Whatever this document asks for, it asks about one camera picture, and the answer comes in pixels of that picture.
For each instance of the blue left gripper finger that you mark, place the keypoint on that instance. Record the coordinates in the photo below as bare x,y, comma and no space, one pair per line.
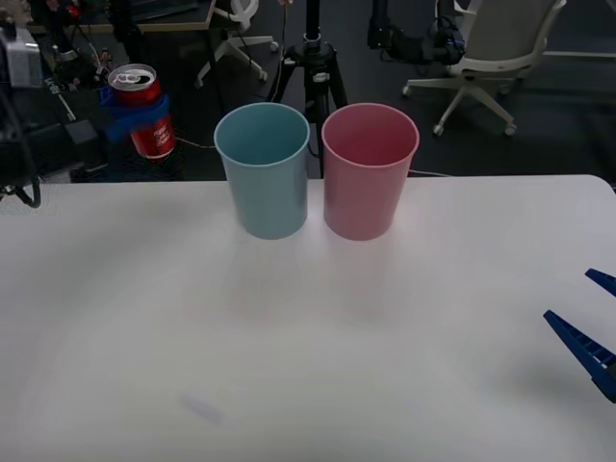
107,96
139,118

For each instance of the black tripod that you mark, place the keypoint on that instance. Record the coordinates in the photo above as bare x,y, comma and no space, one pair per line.
313,58

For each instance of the red drink can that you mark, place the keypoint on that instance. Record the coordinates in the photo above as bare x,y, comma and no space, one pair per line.
151,137

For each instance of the pale blue plastic bin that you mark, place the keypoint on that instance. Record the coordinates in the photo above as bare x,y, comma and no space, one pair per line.
269,192

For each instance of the large white office chair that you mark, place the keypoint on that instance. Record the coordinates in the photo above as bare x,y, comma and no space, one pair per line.
500,43

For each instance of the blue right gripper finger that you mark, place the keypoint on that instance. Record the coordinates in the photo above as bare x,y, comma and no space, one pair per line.
604,281
584,349

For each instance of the dark desk with pale edge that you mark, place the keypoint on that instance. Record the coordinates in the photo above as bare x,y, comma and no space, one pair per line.
159,21

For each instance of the pink plastic bin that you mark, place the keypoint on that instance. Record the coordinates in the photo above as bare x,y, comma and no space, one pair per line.
366,197

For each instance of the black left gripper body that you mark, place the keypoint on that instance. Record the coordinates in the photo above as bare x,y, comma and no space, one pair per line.
53,154

